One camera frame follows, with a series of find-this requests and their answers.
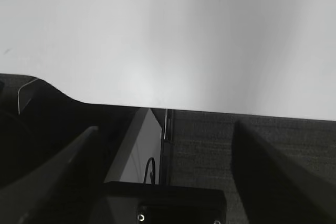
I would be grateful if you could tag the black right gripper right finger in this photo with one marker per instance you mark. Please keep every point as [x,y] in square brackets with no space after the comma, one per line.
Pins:
[273,188]

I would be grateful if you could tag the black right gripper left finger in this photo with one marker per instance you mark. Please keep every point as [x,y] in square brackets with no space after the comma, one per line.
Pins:
[63,190]

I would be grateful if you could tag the white table leg panel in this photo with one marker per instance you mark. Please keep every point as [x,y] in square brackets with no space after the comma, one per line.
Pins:
[141,142]

